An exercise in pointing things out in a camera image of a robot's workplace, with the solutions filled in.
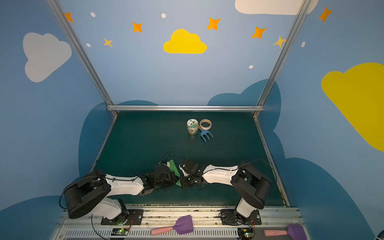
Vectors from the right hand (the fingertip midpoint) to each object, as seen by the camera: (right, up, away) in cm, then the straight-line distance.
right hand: (182, 184), depth 85 cm
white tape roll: (+16, +38, +30) cm, 51 cm away
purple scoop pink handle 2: (+55, -17, -15) cm, 60 cm away
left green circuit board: (-30, -18, -13) cm, 37 cm away
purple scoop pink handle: (+2, -15, -12) cm, 20 cm away
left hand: (-1, +2, 0) cm, 2 cm away
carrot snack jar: (+6, +34, +19) cm, 40 cm away
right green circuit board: (+32, -19, -14) cm, 39 cm away
